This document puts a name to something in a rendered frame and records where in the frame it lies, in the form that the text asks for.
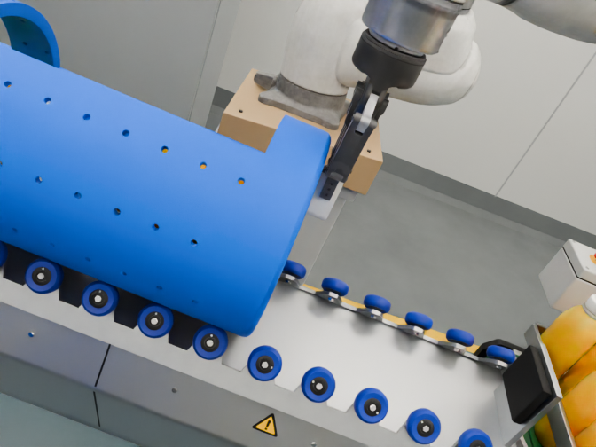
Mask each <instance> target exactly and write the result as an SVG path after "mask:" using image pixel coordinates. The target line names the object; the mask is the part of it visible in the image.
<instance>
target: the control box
mask: <svg viewBox="0 0 596 447"><path fill-rule="evenodd" d="M595 253H596V250H595V249H592V248H590V247H587V246H585V245H583V244H580V243H578V242H576V241H574V240H572V239H568V241H567V242H566V243H565V244H564V245H563V247H562V248H561V249H560V251H559V252H558V253H557V254H556V255H555V257H554V258H553V259H552V260H551V261H550V262H549V263H548V264H547V265H546V266H545V268H544V269H543V270H542V271H541V272H540V273H539V275H538V276H539V278H540V281H541V283H542V286H543V288H544V290H545V294H546V297H547V300H548V301H549V304H550V307H552V308H554V309H556V310H559V311H562V312H564V311H565V310H567V309H569V308H572V307H574V306H577V305H582V304H583V303H584V302H587V300H588V299H589V298H590V297H591V296H592V295H593V294H596V258H595V257H594V254H595Z"/></svg>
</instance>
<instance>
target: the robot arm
mask: <svg viewBox="0 0 596 447"><path fill-rule="evenodd" d="M474 1H475V0H302V2H301V3H300V5H299V7H298V9H297V11H296V13H295V15H294V19H293V22H292V25H291V27H290V30H289V33H288V37H287V40H286V47H285V51H284V56H283V62H282V66H281V70H280V73H278V74H271V73H266V72H262V71H257V72H256V74H255V77H254V82H255V83H257V84H259V85H260V86H262V87H264V88H265V89H266V90H267V91H264V92H261V93H260V94H259V97H258V101H259V102H261V103H263V104H265V105H268V106H274V107H276V108H279V109H281V110H284V111H286V112H289V113H290V114H295V115H297V116H300V117H302V118H304V119H306V120H309V121H312V122H315V123H317V124H319V125H321V126H323V127H325V128H327V129H330V130H338V128H339V126H340V121H341V119H342V117H343V116H344V115H345V113H347V115H346V118H345V122H344V124H343V127H342V129H341V133H340V135H339V136H338V139H337V141H336V143H335V145H334V147H333V148H332V153H331V157H330V158H329V159H328V165H325V166H324V167H323V170H322V173H321V176H320V178H319V180H318V185H317V187H316V190H315V192H314V194H313V197H312V200H311V202H310V205H309V208H308V210H307V213H306V214H308V215H311V216H314V217H316V218H318V219H321V220H323V221H325V220H326V218H327V217H328V215H329V213H330V211H331V209H332V207H333V204H334V202H335V201H336V199H337V197H338V195H339V193H340V191H341V188H342V186H343V184H344V183H346V181H347V180H348V176H349V174H351V173H352V169H353V167H354V165H355V163H356V161H357V159H358V157H359V155H360V153H361V152H362V150H363V148H364V146H365V144H366V142H367V140H368V138H369V136H371V134H372V133H373V131H374V129H376V127H377V125H378V124H377V123H378V120H379V118H380V116H381V115H383V114H384V113H385V111H386V109H387V107H388V103H389V100H388V97H390V98H394V99H398V100H402V101H405V102H409V103H413V104H418V105H425V106H440V105H449V104H453V103H455V102H457V101H459V100H460V99H462V98H464V97H465V96H466V95H467V94H468V93H469V92H470V90H471V89H472V88H473V87H474V85H475V83H476V81H477V78H478V75H479V73H480V68H481V53H480V50H479V47H478V45H477V43H476V42H474V41H473V38H474V32H475V30H476V24H475V19H474V13H473V11H472V9H471V8H472V6H473V4H474ZM486 1H490V2H492V3H494V4H498V5H500V6H502V7H504V8H506V9H507V10H509V11H511V12H513V13H514V14H516V15H517V16H518V17H520V18H521V19H523V20H526V21H528V22H529V23H531V24H533V25H535V26H537V27H541V28H542V29H545V30H547V31H550V32H553V33H555V34H557V35H562V36H565V37H567V38H571V39H574V40H577V41H581V42H585V43H594V44H596V0H486ZM349 87H351V88H355V89H354V92H353V97H352V100H351V102H349V101H348V100H346V97H347V93H348V90H349Z"/></svg>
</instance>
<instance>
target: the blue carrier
mask: <svg viewBox="0 0 596 447"><path fill-rule="evenodd" d="M0 18H1V20H2V22H3V23H4V25H5V28H6V30H7V33H8V36H9V38H10V43H11V46H9V45H7V44H4V43H1V42H0V161H1V162H2V163H3V165H1V163H0V240H1V241H3V242H5V243H8V244H10V245H13V246H15V247H18V248H21V249H23V250H26V251H28V252H30V253H32V254H35V255H39V256H41V257H43V258H45V259H48V260H50V261H53V262H55V263H58V264H61V265H63V266H66V267H67V268H70V269H72V270H75V271H79V272H81V273H83V274H85V275H88V276H90V277H93V278H96V279H99V280H101V281H104V282H106V283H108V284H110V285H113V286H117V287H119V288H121V289H123V290H126V291H128V292H131V293H133V294H136V295H139V296H141V297H144V298H146V299H148V300H150V301H153V302H157V303H159V304H161V305H163V306H166V307H168V308H171V309H173V310H176V311H179V312H181V313H184V314H185V315H188V316H190V317H193V318H197V319H199V320H201V321H204V322H206V323H209V324H211V325H214V326H217V327H219V328H222V329H224V330H226V331H228V332H231V333H235V334H237V335H239V336H241V337H248V336H249V335H251V334H252V333H253V331H254V330H255V328H256V326H257V325H258V323H259V321H260V319H261V317H262V315H263V313H264V311H265V309H266V306H267V304H268V302H269V300H270V298H271V295H272V293H273V291H274V289H275V286H276V284H277V283H278V279H279V277H280V275H281V273H282V270H283V269H284V267H285V264H286V261H287V258H288V256H289V254H290V252H291V250H292V247H293V245H294V242H295V240H296V237H297V235H298V232H299V230H300V228H301V226H302V222H303V219H304V217H305V215H306V213H307V210H308V208H309V205H310V202H311V200H312V197H313V194H314V192H315V190H316V187H317V185H318V180H319V178H320V176H321V173H322V170H323V167H324V166H325V161H326V158H327V155H328V152H329V149H330V145H331V136H330V134H329V133H328V132H326V131H324V130H321V129H319V128H316V127H314V126H312V125H309V124H308V123H305V122H302V121H299V120H297V119H295V118H293V117H291V116H289V115H285V116H284V117H283V119H282V120H281V122H280V124H279V126H278V128H277V130H276V132H275V134H274V136H273V138H272V140H271V142H270V144H269V146H268V148H267V150H266V153H263V152H261V151H259V150H256V149H254V148H253V147H250V146H248V145H244V144H242V143H240V142H238V141H235V140H233V139H231V138H228V137H226V136H223V135H221V134H218V133H216V132H214V131H212V130H210V129H206V128H204V127H201V126H200V125H198V124H195V123H193V122H189V121H187V120H185V119H183V118H180V117H178V116H176V115H173V114H171V113H168V112H166V111H163V110H161V109H160V108H157V107H155V106H151V105H149V104H146V103H145V102H142V101H140V100H138V99H135V98H133V97H130V96H128V95H125V94H123V93H121V92H119V91H117V90H113V89H111V88H108V87H106V86H105V85H102V84H100V83H97V82H94V81H92V80H90V79H87V78H85V77H83V76H80V75H78V74H75V73H73V72H70V71H68V70H66V69H64V68H62V67H60V58H59V47H58V44H57V40H56V37H55V35H54V33H53V30H52V28H51V25H50V24H49V22H48V21H47V19H46V18H45V17H44V16H43V15H42V14H41V13H40V12H39V11H38V10H36V9H35V8H33V7H31V6H29V5H27V4H23V3H22V2H20V1H17V0H0ZM8 85H11V87H9V88H7V86H8ZM48 101H50V104H46V103H47V102H48ZM164 149H167V150H168V151H167V152H166V153H163V152H162V150H164ZM201 165H206V167H205V168H204V169H202V168H201V167H200V166H201ZM39 177H40V178H42V181H41V180H40V179H39ZM240 180H241V181H243V182H244V184H239V181H240ZM117 208H118V209H120V213H118V212H117V210H116V209H117ZM155 224H157V225H158V226H159V228H156V227H155V226H154V225H155ZM193 239H194V240H196V241H197V244H195V243H193V242H192V240H193Z"/></svg>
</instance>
